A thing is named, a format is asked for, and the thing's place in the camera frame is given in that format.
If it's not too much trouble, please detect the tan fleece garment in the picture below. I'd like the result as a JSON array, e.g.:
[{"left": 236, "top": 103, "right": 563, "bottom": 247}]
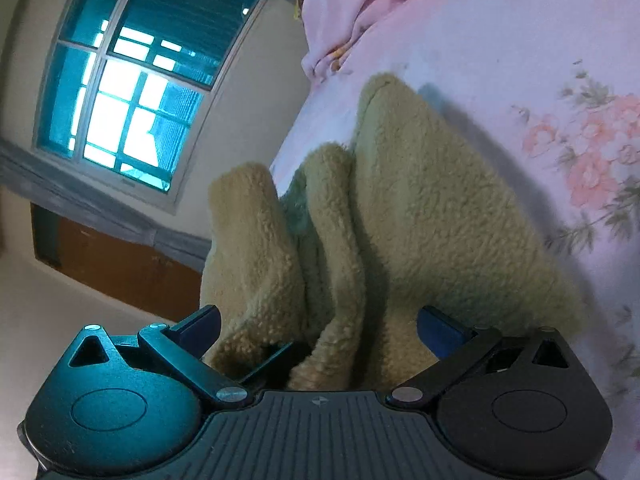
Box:
[{"left": 201, "top": 74, "right": 584, "bottom": 391}]

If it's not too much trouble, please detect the brown wooden door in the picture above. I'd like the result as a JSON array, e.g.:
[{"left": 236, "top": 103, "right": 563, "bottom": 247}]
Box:
[{"left": 30, "top": 204, "right": 201, "bottom": 321}]

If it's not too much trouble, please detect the grey left curtain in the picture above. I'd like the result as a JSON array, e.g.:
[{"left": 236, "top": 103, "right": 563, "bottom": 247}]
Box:
[{"left": 1, "top": 140, "right": 212, "bottom": 272}]

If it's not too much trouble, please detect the pink floral bed sheet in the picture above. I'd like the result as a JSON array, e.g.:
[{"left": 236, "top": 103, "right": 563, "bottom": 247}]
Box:
[{"left": 271, "top": 0, "right": 639, "bottom": 479}]

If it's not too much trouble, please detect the window with white frame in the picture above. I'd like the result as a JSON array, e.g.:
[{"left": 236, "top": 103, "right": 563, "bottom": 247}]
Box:
[{"left": 34, "top": 0, "right": 262, "bottom": 211}]

